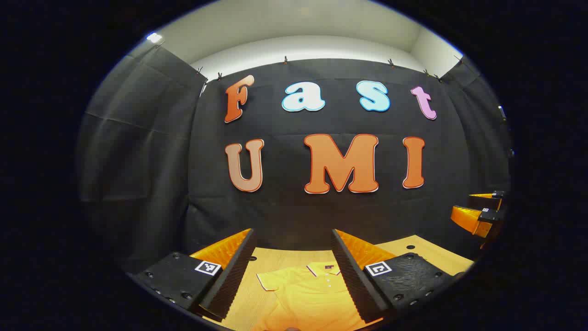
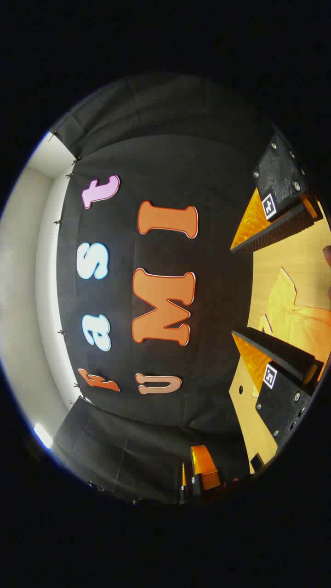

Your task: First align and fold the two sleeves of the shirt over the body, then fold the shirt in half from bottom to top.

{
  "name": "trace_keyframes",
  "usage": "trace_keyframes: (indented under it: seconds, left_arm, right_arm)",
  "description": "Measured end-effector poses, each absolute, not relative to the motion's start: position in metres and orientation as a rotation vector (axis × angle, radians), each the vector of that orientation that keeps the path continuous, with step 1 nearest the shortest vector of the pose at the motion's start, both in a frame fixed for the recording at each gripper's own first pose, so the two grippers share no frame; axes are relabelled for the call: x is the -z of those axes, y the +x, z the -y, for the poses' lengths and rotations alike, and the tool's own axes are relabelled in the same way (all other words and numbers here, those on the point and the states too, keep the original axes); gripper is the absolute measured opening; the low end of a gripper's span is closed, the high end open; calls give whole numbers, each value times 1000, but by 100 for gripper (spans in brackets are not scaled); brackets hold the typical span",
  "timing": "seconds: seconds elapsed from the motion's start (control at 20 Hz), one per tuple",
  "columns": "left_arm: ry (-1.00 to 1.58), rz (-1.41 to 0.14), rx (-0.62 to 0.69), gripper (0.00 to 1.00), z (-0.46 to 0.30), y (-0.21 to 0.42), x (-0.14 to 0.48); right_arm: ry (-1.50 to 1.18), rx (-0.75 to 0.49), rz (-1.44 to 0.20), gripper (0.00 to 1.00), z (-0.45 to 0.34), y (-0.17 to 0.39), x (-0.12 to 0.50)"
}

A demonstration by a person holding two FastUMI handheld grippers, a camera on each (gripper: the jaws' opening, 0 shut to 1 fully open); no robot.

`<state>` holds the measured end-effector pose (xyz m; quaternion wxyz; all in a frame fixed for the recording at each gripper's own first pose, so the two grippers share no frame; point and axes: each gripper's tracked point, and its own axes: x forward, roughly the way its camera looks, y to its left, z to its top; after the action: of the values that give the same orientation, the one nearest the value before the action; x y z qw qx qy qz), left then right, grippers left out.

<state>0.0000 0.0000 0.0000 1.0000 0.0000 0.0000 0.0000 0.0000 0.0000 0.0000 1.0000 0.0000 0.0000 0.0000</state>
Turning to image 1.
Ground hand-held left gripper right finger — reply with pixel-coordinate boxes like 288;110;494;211
331;228;464;325

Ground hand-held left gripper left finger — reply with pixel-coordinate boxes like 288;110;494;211
133;228;256;322

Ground orange T-shirt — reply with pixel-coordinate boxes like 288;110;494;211
250;262;384;331

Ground black backdrop cloth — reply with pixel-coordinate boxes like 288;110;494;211
76;44;513;276

